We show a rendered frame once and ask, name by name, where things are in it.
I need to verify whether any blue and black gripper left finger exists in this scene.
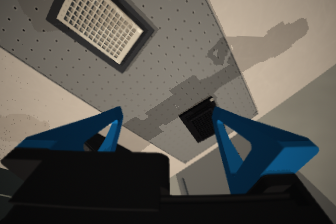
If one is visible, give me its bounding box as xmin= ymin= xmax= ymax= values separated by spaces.
xmin=15 ymin=106 xmax=123 ymax=151

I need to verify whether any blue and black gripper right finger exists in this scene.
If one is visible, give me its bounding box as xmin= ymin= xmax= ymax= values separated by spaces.
xmin=212 ymin=107 xmax=319 ymax=194

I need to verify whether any white well plate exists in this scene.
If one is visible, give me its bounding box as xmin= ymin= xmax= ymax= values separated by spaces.
xmin=57 ymin=0 xmax=143 ymax=64

